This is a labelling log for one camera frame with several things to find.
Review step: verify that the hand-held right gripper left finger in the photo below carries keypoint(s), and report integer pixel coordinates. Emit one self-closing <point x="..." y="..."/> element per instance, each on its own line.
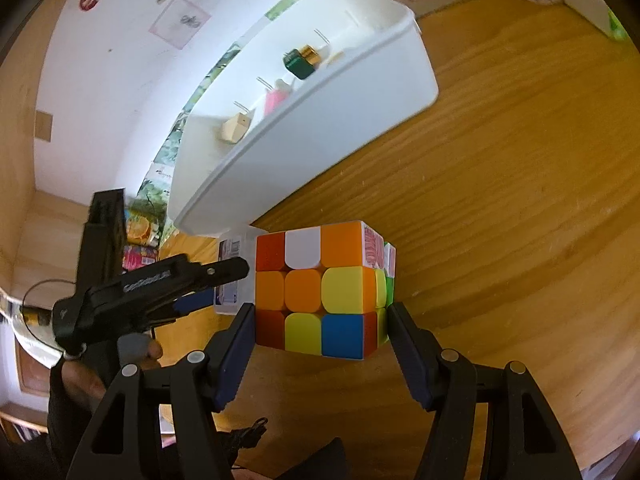
<point x="235" y="355"/>

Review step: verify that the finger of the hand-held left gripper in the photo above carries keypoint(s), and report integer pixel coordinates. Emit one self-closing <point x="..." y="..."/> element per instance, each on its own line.
<point x="200" y="274"/>
<point x="195" y="302"/>

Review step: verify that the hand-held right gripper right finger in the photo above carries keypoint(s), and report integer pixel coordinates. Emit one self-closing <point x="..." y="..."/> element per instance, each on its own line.
<point x="407" y="355"/>

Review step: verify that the clear labelled plastic box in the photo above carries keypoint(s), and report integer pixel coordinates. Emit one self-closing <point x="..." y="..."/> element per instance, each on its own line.
<point x="232" y="260"/>

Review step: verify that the multicoloured puzzle cube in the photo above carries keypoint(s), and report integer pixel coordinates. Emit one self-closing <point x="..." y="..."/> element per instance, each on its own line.
<point x="305" y="290"/>

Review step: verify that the cream pentagon box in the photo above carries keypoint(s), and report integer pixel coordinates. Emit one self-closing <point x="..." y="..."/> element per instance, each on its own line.
<point x="234" y="127"/>

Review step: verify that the pink hair roller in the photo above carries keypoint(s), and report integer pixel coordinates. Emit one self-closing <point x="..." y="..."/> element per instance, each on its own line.
<point x="274" y="100"/>

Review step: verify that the white plastic bin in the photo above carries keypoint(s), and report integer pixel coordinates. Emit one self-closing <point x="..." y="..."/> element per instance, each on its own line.
<point x="325" y="120"/>

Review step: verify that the green bottle with gold cap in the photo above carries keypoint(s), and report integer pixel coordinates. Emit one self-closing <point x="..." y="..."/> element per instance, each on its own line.
<point x="297" y="65"/>

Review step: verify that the person's left hand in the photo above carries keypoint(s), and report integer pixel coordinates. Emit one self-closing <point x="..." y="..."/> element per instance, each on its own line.
<point x="75" y="390"/>

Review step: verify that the orange yellow packet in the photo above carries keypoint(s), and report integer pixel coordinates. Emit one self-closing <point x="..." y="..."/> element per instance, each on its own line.
<point x="140" y="230"/>

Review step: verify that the pink can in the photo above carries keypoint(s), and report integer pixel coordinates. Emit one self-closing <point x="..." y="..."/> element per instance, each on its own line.
<point x="137" y="257"/>

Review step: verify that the yellow device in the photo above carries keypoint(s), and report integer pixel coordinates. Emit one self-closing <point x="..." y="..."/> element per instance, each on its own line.
<point x="35" y="317"/>

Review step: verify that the pink square sticker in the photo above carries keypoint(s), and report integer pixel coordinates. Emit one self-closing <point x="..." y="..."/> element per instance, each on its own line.
<point x="180" y="22"/>

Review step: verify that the green tissue pack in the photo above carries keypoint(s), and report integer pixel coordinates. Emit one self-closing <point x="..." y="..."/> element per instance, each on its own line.
<point x="585" y="5"/>

